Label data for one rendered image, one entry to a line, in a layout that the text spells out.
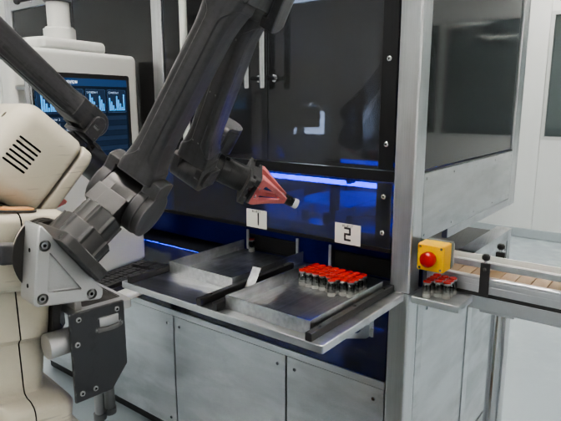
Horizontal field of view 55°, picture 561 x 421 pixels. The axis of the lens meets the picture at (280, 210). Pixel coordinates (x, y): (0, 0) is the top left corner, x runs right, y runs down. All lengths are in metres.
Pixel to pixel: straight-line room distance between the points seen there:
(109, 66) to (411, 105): 1.04
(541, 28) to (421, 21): 4.69
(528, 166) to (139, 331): 4.63
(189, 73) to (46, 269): 0.33
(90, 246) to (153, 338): 1.52
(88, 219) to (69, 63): 1.09
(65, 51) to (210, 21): 1.11
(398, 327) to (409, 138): 0.52
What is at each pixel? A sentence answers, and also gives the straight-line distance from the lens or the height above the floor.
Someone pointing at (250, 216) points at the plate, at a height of 1.02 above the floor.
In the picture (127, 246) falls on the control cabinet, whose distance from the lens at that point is 2.04.
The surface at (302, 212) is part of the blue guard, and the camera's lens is 1.62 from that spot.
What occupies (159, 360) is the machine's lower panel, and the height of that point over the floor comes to 0.36.
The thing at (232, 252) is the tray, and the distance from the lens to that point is 1.86.
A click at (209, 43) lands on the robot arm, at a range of 0.78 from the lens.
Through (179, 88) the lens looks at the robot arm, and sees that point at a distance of 0.79.
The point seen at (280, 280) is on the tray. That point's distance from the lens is 1.53.
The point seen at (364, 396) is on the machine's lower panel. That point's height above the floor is 0.54.
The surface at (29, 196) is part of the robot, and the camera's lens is 0.93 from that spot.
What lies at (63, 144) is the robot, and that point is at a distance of 0.94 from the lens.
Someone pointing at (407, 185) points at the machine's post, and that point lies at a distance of 1.44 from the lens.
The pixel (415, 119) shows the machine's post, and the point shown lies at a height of 1.35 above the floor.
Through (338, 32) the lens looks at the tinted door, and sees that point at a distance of 1.55.
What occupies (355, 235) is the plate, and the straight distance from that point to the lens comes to 1.53.
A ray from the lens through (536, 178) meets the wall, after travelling 6.08.
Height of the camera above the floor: 1.39
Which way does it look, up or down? 11 degrees down
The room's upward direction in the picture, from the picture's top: straight up
